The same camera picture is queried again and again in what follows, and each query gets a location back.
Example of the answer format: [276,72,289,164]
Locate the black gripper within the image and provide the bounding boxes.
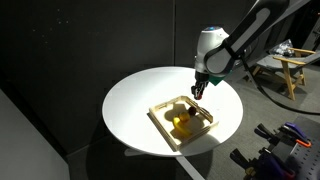
[190,71,211,100]

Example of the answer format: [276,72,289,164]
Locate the wooden box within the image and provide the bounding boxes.
[147,95,220,152]

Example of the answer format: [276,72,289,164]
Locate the dark red plum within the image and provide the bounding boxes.
[187,105,198,117]

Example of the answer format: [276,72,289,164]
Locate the orange round fruit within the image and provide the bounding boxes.
[178,111,191,123]

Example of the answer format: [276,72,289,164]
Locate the yellow banana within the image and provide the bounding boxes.
[172,116,193,138]

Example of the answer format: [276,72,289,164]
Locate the round white table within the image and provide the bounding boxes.
[101,66,245,158]

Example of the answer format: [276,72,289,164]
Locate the black clamp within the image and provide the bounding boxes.
[254,122,284,145]

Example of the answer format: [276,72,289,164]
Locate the wooden chair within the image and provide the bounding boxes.
[251,46,317,102]

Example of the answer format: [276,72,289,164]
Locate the perforated metal board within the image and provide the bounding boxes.
[281,115,320,180]

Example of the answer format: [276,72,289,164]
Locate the black cable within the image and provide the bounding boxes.
[240,54,320,117]

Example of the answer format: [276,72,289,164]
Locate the purple clamp with orange handle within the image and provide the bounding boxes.
[282,121,313,149]

